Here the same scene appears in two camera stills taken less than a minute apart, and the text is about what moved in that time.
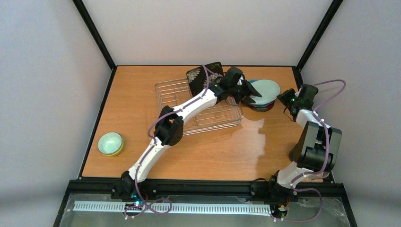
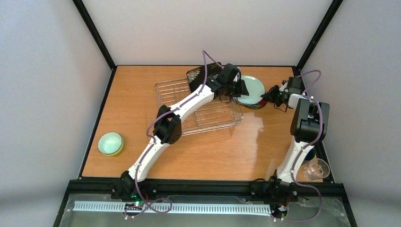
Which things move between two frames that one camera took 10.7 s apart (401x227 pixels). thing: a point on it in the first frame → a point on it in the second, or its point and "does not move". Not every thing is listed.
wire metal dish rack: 225,114 does not move
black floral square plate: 197,79 does not move
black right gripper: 287,98 → 275,96
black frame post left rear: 86,16 does not move
